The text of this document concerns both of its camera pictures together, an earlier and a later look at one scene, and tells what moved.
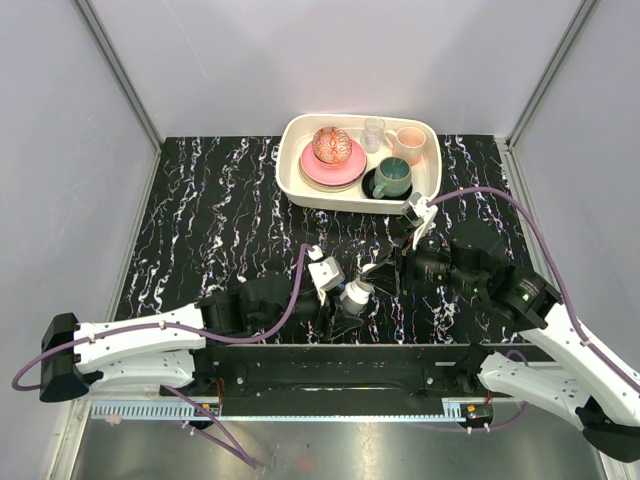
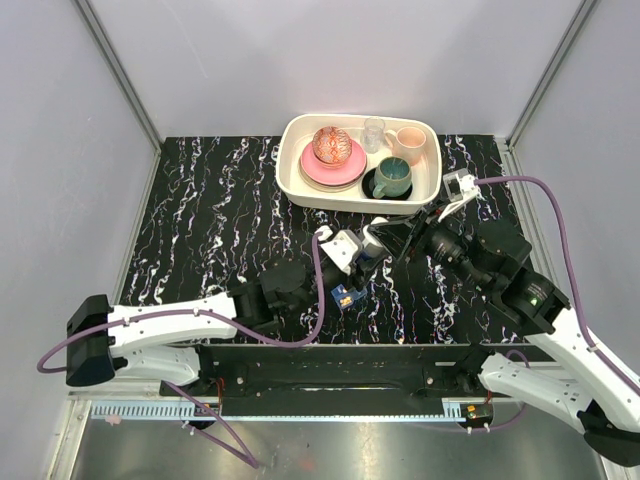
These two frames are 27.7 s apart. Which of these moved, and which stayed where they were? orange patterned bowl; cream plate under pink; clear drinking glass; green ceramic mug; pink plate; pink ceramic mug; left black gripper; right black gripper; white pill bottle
Moved: left black gripper; right black gripper; white pill bottle
Stayed: pink ceramic mug; cream plate under pink; clear drinking glass; pink plate; orange patterned bowl; green ceramic mug
